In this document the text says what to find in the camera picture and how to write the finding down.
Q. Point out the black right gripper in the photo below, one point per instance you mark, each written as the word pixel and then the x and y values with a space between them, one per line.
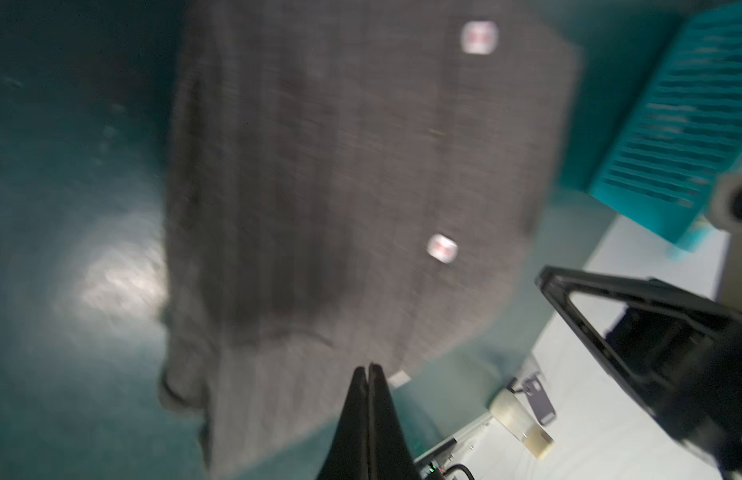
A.
pixel 677 354

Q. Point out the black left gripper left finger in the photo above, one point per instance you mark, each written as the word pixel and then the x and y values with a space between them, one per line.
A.
pixel 347 458

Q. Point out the white tape roll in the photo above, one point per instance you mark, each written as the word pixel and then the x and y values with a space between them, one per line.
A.
pixel 525 409

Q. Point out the teal plastic basket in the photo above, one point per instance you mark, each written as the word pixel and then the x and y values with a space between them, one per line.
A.
pixel 682 134

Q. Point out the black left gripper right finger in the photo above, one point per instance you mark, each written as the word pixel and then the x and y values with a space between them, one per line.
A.
pixel 388 455

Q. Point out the dark grey striped shirt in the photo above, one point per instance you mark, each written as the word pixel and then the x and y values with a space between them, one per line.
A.
pixel 348 182

